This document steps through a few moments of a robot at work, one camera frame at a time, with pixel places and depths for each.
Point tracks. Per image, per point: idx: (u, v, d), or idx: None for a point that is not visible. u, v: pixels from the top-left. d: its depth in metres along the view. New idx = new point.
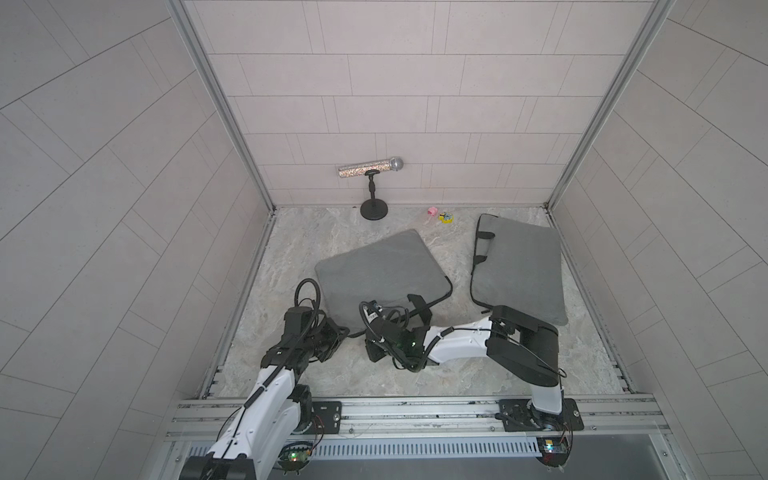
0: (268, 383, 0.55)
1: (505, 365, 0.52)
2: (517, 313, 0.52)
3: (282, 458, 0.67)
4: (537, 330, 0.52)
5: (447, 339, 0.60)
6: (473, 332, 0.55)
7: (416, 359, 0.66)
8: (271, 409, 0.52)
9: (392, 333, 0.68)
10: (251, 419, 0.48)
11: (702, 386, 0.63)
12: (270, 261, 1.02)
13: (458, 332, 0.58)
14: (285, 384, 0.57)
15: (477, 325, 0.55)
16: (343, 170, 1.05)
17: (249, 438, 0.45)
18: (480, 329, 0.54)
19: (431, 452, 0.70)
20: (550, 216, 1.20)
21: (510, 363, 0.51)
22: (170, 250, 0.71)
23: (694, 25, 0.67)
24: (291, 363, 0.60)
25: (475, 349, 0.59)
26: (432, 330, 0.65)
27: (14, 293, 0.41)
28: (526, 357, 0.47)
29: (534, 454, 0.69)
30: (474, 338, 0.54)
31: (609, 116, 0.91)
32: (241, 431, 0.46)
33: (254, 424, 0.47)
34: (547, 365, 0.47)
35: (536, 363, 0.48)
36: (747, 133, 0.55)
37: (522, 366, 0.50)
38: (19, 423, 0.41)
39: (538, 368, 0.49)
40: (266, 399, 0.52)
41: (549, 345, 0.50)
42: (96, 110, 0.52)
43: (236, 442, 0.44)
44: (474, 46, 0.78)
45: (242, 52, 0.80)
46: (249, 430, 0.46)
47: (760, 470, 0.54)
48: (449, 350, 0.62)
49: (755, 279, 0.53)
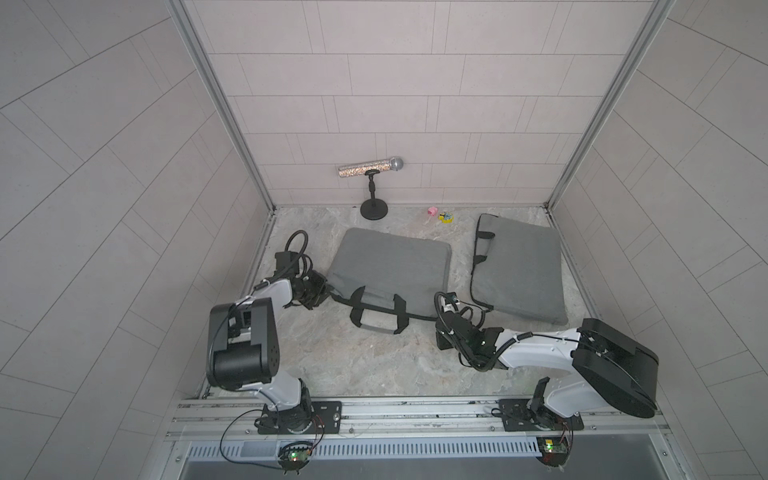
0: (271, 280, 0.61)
1: (588, 380, 0.54)
2: (612, 330, 0.48)
3: (282, 458, 0.67)
4: (634, 353, 0.47)
5: (522, 343, 0.58)
6: (556, 341, 0.52)
7: (483, 358, 0.65)
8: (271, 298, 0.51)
9: (461, 329, 0.68)
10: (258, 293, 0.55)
11: (702, 385, 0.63)
12: (270, 260, 1.03)
13: (537, 339, 0.56)
14: (283, 288, 0.65)
15: (562, 333, 0.52)
16: (343, 170, 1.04)
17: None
18: (566, 339, 0.51)
19: (431, 451, 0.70)
20: (550, 216, 1.20)
21: (599, 380, 0.46)
22: (170, 250, 0.71)
23: (694, 25, 0.67)
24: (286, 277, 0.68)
25: (555, 358, 0.53)
26: (504, 333, 0.64)
27: (15, 293, 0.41)
28: (619, 378, 0.44)
29: (534, 454, 0.69)
30: (557, 346, 0.51)
31: (610, 116, 0.91)
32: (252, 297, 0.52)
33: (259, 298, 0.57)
34: (644, 392, 0.43)
35: (634, 388, 0.43)
36: (747, 133, 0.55)
37: (613, 387, 0.45)
38: (19, 423, 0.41)
39: (634, 395, 0.44)
40: (269, 287, 0.59)
41: (647, 373, 0.45)
42: (96, 110, 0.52)
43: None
44: (475, 45, 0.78)
45: (241, 52, 0.80)
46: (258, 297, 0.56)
47: (760, 470, 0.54)
48: (522, 355, 0.59)
49: (755, 279, 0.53)
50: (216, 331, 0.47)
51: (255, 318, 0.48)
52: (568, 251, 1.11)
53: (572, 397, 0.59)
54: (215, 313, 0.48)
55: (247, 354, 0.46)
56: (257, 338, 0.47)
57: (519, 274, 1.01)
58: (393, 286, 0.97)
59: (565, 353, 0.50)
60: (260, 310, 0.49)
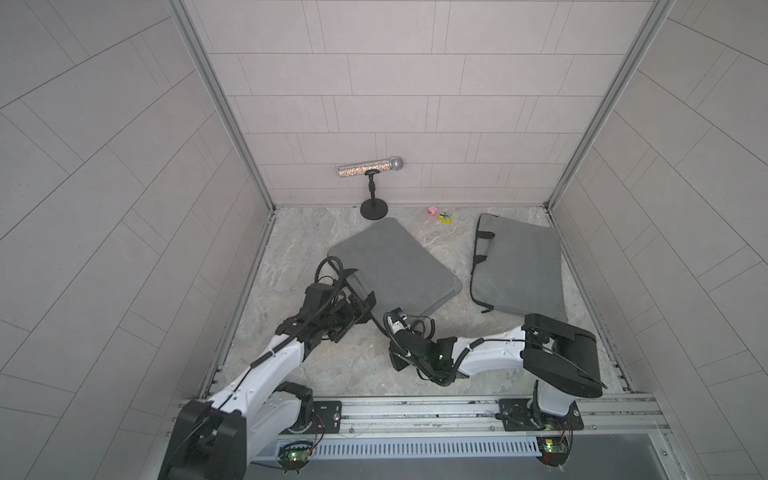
0: (278, 350, 0.55)
1: (541, 376, 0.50)
2: (552, 322, 0.49)
3: (282, 458, 0.67)
4: (576, 337, 0.49)
5: (476, 351, 0.58)
6: (506, 344, 0.53)
7: (444, 373, 0.63)
8: (270, 378, 0.51)
9: (416, 346, 0.65)
10: (253, 378, 0.48)
11: (702, 386, 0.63)
12: (270, 260, 1.03)
13: (488, 344, 0.56)
14: (292, 355, 0.57)
15: (509, 335, 0.53)
16: (343, 170, 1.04)
17: (248, 397, 0.45)
18: (513, 340, 0.52)
19: (431, 451, 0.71)
20: (550, 215, 1.21)
21: (549, 375, 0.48)
22: (170, 250, 0.71)
23: (694, 25, 0.67)
24: (304, 336, 0.60)
25: (508, 361, 0.55)
26: (459, 342, 0.63)
27: (16, 293, 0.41)
28: (566, 369, 0.45)
29: (534, 454, 0.69)
30: (508, 349, 0.52)
31: (609, 116, 0.91)
32: (242, 389, 0.46)
33: (254, 385, 0.47)
34: (589, 375, 0.45)
35: (579, 374, 0.45)
36: (747, 133, 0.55)
37: (563, 378, 0.47)
38: (19, 423, 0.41)
39: (580, 380, 0.46)
40: (272, 363, 0.52)
41: (591, 354, 0.47)
42: (95, 110, 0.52)
43: (235, 397, 0.45)
44: (474, 45, 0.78)
45: (241, 52, 0.80)
46: (249, 390, 0.46)
47: (760, 470, 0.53)
48: (478, 362, 0.59)
49: (755, 279, 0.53)
50: (179, 438, 0.41)
51: (220, 439, 0.40)
52: (568, 251, 1.11)
53: (556, 395, 0.59)
54: (185, 414, 0.41)
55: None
56: (212, 465, 0.40)
57: (519, 274, 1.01)
58: (393, 286, 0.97)
59: (516, 355, 0.51)
60: (228, 431, 0.40)
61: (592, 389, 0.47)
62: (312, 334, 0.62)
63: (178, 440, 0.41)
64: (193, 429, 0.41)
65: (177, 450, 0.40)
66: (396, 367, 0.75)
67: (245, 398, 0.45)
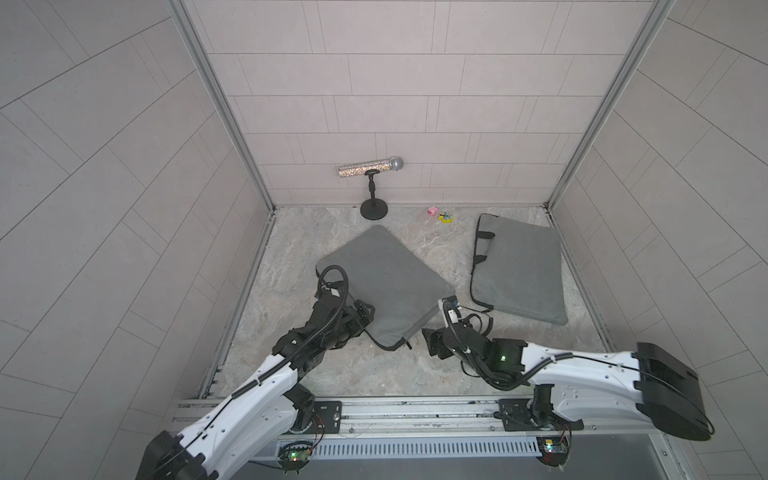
0: (263, 378, 0.52)
1: (652, 411, 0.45)
2: (665, 353, 0.45)
3: (282, 458, 0.67)
4: (688, 375, 0.46)
5: (564, 365, 0.52)
6: (609, 367, 0.48)
7: (505, 377, 0.58)
8: (252, 412, 0.49)
9: (476, 343, 0.59)
10: (231, 411, 0.46)
11: (702, 386, 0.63)
12: (270, 260, 1.03)
13: (579, 360, 0.51)
14: (283, 382, 0.54)
15: (612, 359, 0.48)
16: (343, 170, 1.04)
17: (218, 437, 0.43)
18: (621, 366, 0.47)
19: (431, 452, 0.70)
20: (550, 215, 1.21)
21: (667, 413, 0.44)
22: (170, 250, 0.71)
23: (694, 25, 0.67)
24: (301, 358, 0.56)
25: (604, 386, 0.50)
26: (530, 349, 0.57)
27: (16, 293, 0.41)
28: (685, 410, 0.41)
29: (534, 454, 0.69)
30: (612, 374, 0.47)
31: (609, 115, 0.91)
32: (215, 425, 0.44)
33: (227, 423, 0.45)
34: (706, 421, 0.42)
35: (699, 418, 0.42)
36: (747, 133, 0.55)
37: (682, 420, 0.44)
38: (19, 423, 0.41)
39: (700, 425, 0.43)
40: (256, 394, 0.49)
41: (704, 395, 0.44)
42: (96, 110, 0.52)
43: (204, 436, 0.43)
44: (475, 45, 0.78)
45: (242, 53, 0.80)
46: (222, 428, 0.44)
47: (760, 470, 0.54)
48: (561, 377, 0.54)
49: (755, 279, 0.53)
50: (146, 469, 0.41)
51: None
52: (568, 251, 1.11)
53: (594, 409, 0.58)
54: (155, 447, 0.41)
55: None
56: None
57: (519, 274, 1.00)
58: (393, 286, 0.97)
59: (626, 382, 0.46)
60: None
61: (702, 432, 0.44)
62: (311, 354, 0.58)
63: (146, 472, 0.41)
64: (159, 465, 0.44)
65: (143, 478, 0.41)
66: (439, 353, 0.71)
67: (215, 438, 0.43)
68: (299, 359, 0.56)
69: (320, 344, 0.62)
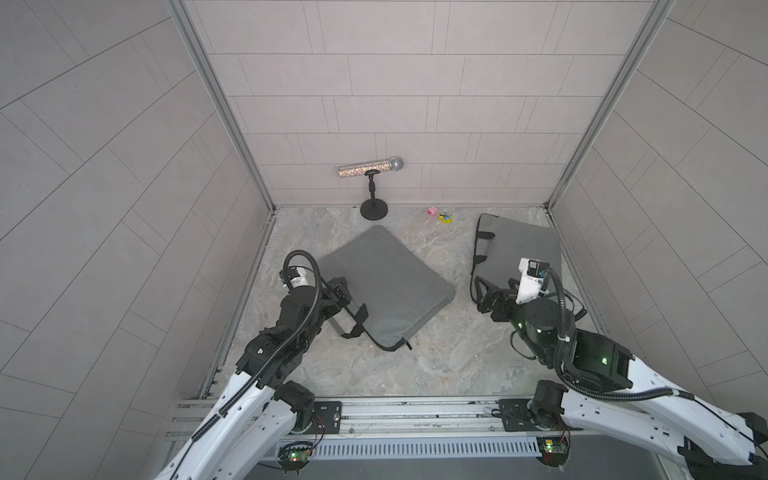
0: (225, 410, 0.45)
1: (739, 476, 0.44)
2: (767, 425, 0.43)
3: (282, 458, 0.67)
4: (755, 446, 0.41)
5: (680, 405, 0.44)
6: (724, 427, 0.43)
7: (595, 381, 0.46)
8: (220, 446, 0.44)
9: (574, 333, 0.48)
10: (198, 452, 0.42)
11: (702, 386, 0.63)
12: (270, 260, 1.03)
13: (696, 406, 0.44)
14: (256, 401, 0.48)
15: (724, 414, 0.43)
16: (343, 170, 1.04)
17: None
18: (738, 431, 0.42)
19: (431, 452, 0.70)
20: (550, 216, 1.20)
21: None
22: (170, 250, 0.71)
23: (694, 26, 0.67)
24: (278, 363, 0.49)
25: (707, 439, 0.45)
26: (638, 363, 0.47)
27: (16, 293, 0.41)
28: None
29: (534, 454, 0.69)
30: (726, 434, 0.42)
31: (609, 116, 0.91)
32: (182, 471, 0.41)
33: (192, 468, 0.41)
34: None
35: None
36: (747, 133, 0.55)
37: None
38: (19, 423, 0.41)
39: None
40: (221, 427, 0.44)
41: None
42: (95, 109, 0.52)
43: None
44: (475, 45, 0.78)
45: (242, 53, 0.80)
46: (189, 475, 0.41)
47: None
48: (662, 410, 0.47)
49: (756, 279, 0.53)
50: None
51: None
52: (569, 251, 1.11)
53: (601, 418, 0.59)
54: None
55: None
56: None
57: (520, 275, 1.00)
58: (393, 287, 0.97)
59: (740, 449, 0.42)
60: None
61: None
62: (287, 358, 0.51)
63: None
64: None
65: None
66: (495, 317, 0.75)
67: None
68: (273, 365, 0.49)
69: (296, 345, 0.55)
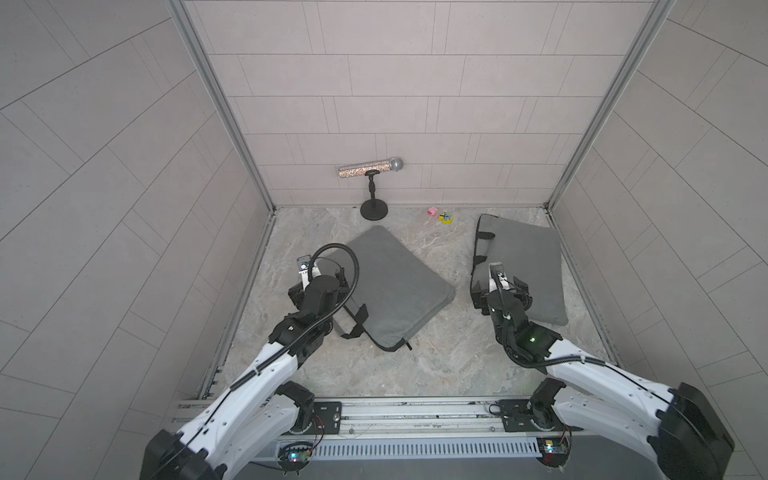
0: (263, 368, 0.50)
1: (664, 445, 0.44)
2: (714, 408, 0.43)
3: (282, 458, 0.67)
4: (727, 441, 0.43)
5: (592, 369, 0.52)
6: (637, 388, 0.47)
7: (525, 355, 0.61)
8: (252, 402, 0.48)
9: (519, 314, 0.60)
10: (231, 403, 0.45)
11: (702, 386, 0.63)
12: (270, 260, 1.03)
13: (610, 371, 0.50)
14: (283, 370, 0.53)
15: (645, 382, 0.47)
16: (343, 171, 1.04)
17: (219, 431, 0.42)
18: (651, 392, 0.46)
19: (431, 452, 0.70)
20: (550, 216, 1.20)
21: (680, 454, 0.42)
22: (170, 250, 0.71)
23: (694, 26, 0.67)
24: (302, 344, 0.55)
25: (623, 401, 0.49)
26: (562, 342, 0.58)
27: (15, 293, 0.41)
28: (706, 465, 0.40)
29: (534, 454, 0.69)
30: (635, 392, 0.47)
31: (609, 116, 0.91)
32: (216, 418, 0.43)
33: (227, 416, 0.44)
34: None
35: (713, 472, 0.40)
36: (747, 134, 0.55)
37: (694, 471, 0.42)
38: (18, 424, 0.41)
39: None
40: (255, 384, 0.48)
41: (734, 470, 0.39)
42: (96, 109, 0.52)
43: (206, 430, 0.42)
44: (475, 45, 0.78)
45: (242, 53, 0.80)
46: (223, 422, 0.43)
47: (760, 470, 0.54)
48: (584, 378, 0.54)
49: (756, 279, 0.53)
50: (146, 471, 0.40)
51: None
52: (568, 252, 1.10)
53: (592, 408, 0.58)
54: (153, 446, 0.40)
55: None
56: None
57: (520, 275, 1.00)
58: (393, 287, 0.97)
59: (646, 405, 0.45)
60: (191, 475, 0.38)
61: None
62: (310, 340, 0.57)
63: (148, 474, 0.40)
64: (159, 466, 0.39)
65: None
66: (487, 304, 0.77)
67: (216, 431, 0.42)
68: (298, 346, 0.54)
69: (320, 327, 0.60)
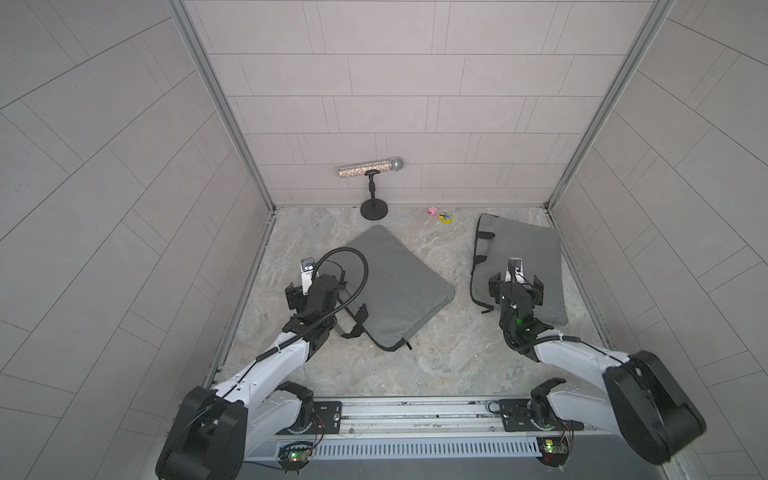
0: (283, 347, 0.55)
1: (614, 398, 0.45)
2: (669, 375, 0.45)
3: (282, 458, 0.67)
4: (681, 405, 0.43)
5: (565, 344, 0.57)
6: (600, 355, 0.50)
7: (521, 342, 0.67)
8: (273, 375, 0.51)
9: (526, 305, 0.67)
10: (257, 372, 0.49)
11: (702, 386, 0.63)
12: (270, 260, 1.03)
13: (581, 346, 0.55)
14: (297, 353, 0.57)
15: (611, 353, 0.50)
16: (343, 170, 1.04)
17: (251, 389, 0.46)
18: (611, 357, 0.49)
19: (431, 452, 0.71)
20: (550, 215, 1.21)
21: (624, 402, 0.44)
22: (170, 250, 0.71)
23: (694, 26, 0.67)
24: (310, 338, 0.60)
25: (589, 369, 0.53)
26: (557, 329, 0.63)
27: (15, 293, 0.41)
28: (647, 413, 0.42)
29: (534, 454, 0.69)
30: (598, 357, 0.50)
31: (609, 116, 0.91)
32: (246, 380, 0.47)
33: (258, 379, 0.48)
34: (663, 439, 0.41)
35: (651, 420, 0.42)
36: (747, 134, 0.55)
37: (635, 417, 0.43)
38: (18, 423, 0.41)
39: (653, 432, 0.41)
40: (276, 359, 0.52)
41: (683, 433, 0.41)
42: (95, 109, 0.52)
43: (238, 388, 0.45)
44: (475, 45, 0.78)
45: (242, 52, 0.80)
46: (253, 383, 0.47)
47: (760, 470, 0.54)
48: (561, 355, 0.59)
49: (756, 279, 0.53)
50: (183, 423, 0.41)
51: (220, 428, 0.41)
52: (569, 251, 1.11)
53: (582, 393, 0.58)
54: (189, 401, 0.42)
55: (199, 464, 0.40)
56: (212, 450, 0.40)
57: None
58: (393, 287, 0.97)
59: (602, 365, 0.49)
60: (229, 419, 0.41)
61: (647, 440, 0.43)
62: (318, 333, 0.63)
63: (182, 425, 0.41)
64: (196, 417, 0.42)
65: (180, 434, 0.41)
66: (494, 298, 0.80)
67: (247, 391, 0.45)
68: (308, 338, 0.60)
69: (325, 322, 0.66)
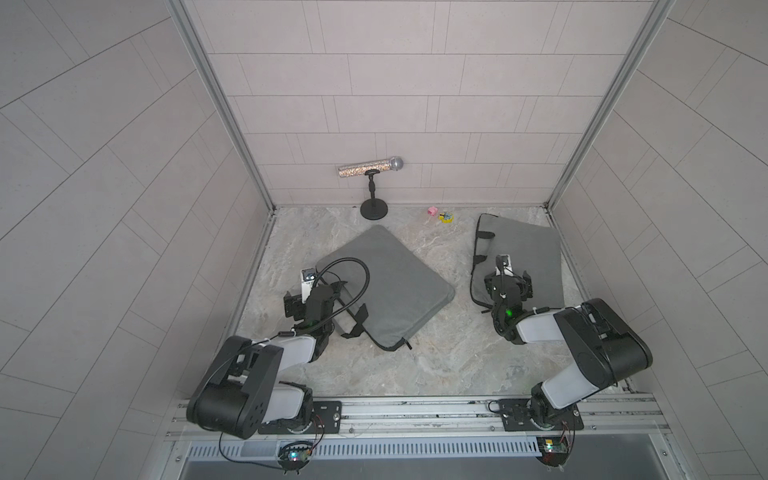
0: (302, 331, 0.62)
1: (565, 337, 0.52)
2: (613, 313, 0.51)
3: (282, 458, 0.67)
4: (623, 335, 0.49)
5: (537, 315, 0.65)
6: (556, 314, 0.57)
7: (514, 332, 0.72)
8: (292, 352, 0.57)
9: (514, 294, 0.72)
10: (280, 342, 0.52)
11: (702, 386, 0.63)
12: (270, 260, 1.03)
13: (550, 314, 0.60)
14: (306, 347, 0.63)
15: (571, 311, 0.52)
16: (343, 170, 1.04)
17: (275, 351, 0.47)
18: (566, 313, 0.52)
19: (431, 451, 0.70)
20: (550, 215, 1.21)
21: (570, 336, 0.52)
22: (170, 250, 0.71)
23: (694, 25, 0.67)
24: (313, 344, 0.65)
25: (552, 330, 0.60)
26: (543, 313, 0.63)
27: (15, 293, 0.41)
28: (588, 339, 0.48)
29: (534, 454, 0.69)
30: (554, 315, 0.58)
31: (609, 116, 0.91)
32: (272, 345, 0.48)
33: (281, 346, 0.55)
34: (604, 359, 0.46)
35: (593, 346, 0.47)
36: (747, 133, 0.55)
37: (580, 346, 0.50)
38: (18, 423, 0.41)
39: (595, 354, 0.47)
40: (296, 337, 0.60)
41: (625, 355, 0.46)
42: (95, 109, 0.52)
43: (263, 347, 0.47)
44: (475, 45, 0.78)
45: (242, 52, 0.80)
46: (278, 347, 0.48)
47: (760, 470, 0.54)
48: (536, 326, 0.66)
49: (755, 279, 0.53)
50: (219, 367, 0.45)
51: (259, 368, 0.45)
52: (568, 251, 1.11)
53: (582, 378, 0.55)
54: (228, 348, 0.47)
55: (233, 405, 0.42)
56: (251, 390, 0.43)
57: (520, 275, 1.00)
58: (393, 287, 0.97)
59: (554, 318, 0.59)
60: (267, 359, 0.46)
61: (597, 368, 0.48)
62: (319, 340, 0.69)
63: (218, 368, 0.45)
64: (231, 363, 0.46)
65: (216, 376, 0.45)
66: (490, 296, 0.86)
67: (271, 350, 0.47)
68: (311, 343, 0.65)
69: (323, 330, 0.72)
